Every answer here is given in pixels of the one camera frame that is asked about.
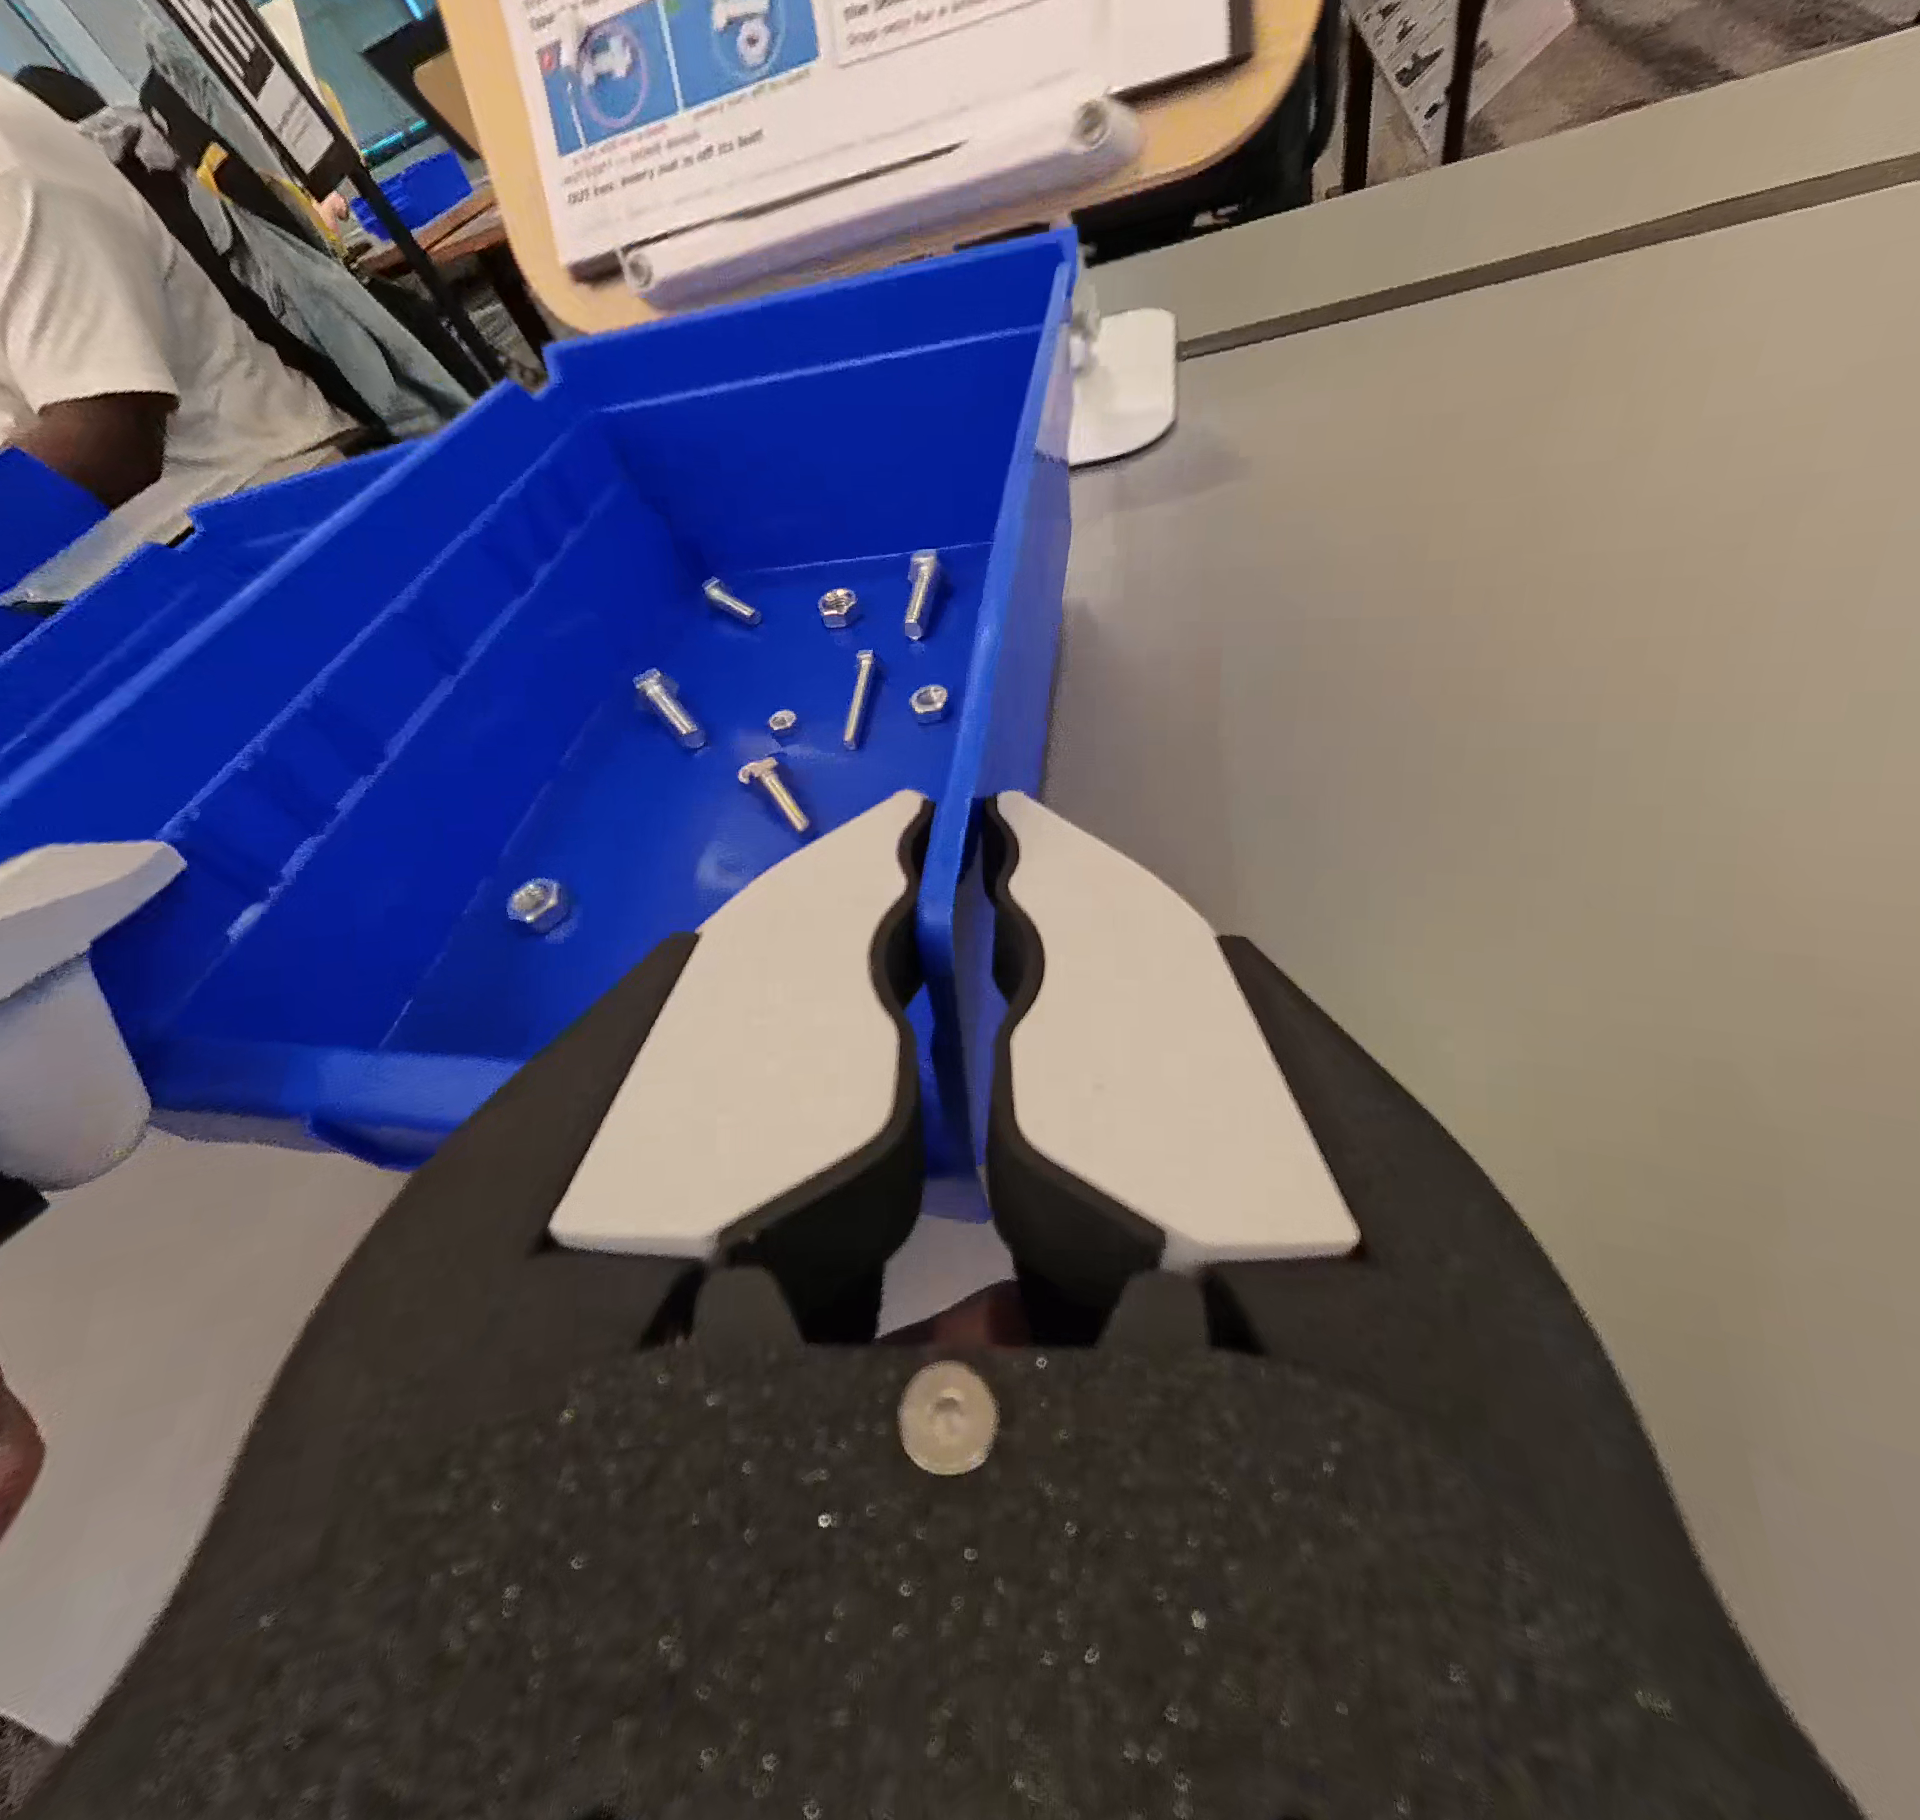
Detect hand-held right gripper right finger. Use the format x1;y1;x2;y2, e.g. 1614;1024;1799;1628
981;787;1367;1345

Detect denim jacket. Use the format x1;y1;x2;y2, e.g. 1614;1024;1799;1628
223;190;475;443

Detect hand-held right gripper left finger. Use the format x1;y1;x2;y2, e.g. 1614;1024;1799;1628
545;787;937;1345

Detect wooden stand board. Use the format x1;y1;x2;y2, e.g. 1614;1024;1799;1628
407;0;1340;341

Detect hanging paper sign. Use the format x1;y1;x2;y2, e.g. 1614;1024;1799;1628
1340;0;1580;159

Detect grey desk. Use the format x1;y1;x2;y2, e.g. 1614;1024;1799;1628
0;27;1920;1820

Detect blue plastic bin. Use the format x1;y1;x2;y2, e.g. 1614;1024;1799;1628
0;226;1086;1225
0;443;119;606

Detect printed instruction sheet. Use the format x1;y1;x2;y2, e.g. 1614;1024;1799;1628
469;0;1250;281

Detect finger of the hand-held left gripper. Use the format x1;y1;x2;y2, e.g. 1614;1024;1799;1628
0;840;188;1197

